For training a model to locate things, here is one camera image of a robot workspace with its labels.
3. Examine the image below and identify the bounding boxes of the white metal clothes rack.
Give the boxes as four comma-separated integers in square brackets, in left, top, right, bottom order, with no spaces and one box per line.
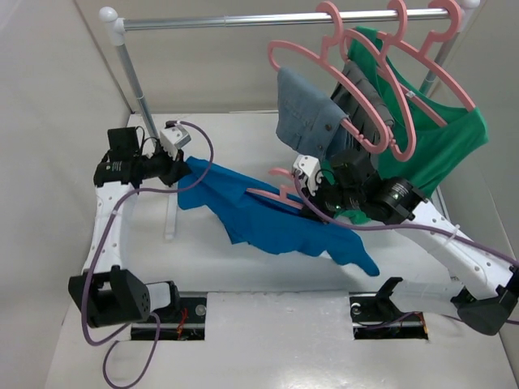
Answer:
[98,0,482,242]

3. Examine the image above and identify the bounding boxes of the blue t shirt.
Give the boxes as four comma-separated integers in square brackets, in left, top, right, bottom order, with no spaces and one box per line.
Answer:
[178,156,380,276]

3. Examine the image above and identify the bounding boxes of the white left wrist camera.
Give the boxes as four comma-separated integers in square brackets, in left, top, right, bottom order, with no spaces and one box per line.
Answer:
[159,121,191,160]

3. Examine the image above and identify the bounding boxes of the pink plastic hanger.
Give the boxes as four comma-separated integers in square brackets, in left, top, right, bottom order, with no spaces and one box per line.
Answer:
[247,167,315,211]

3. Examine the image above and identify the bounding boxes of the pink hanger holding green shirt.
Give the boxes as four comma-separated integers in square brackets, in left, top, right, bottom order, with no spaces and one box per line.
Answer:
[375,1,475,130]

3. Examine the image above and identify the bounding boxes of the pink hanger holding jeans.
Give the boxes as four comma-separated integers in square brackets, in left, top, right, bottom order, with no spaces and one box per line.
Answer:
[267,0,392,155]

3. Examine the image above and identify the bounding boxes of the grey folded trousers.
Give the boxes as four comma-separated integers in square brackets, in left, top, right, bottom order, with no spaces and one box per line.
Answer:
[330,60,395,143]

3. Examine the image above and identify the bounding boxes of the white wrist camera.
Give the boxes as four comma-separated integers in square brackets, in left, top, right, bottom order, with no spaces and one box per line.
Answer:
[292,154,322,196]
[159,121,191,160]

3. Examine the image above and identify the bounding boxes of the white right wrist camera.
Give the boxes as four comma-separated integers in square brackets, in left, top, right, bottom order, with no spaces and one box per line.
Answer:
[292,154,322,196]

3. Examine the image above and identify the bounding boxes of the green t shirt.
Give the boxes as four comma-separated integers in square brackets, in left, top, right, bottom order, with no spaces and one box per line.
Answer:
[332,26,491,226]

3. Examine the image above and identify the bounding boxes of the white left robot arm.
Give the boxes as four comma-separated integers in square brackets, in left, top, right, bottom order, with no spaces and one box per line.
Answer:
[68,122,191,328]

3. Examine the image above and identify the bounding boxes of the light blue denim jeans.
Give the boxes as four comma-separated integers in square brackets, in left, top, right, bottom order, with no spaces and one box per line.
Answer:
[276,67,354,160]

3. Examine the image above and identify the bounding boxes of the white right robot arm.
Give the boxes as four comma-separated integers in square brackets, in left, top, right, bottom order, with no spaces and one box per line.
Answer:
[294,150,518,336]

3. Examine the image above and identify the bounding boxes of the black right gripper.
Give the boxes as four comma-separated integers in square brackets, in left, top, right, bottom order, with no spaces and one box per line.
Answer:
[300,173,364,224]

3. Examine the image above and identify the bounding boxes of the pink hanger holding trousers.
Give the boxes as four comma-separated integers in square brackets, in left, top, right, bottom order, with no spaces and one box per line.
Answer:
[342,0,418,162]

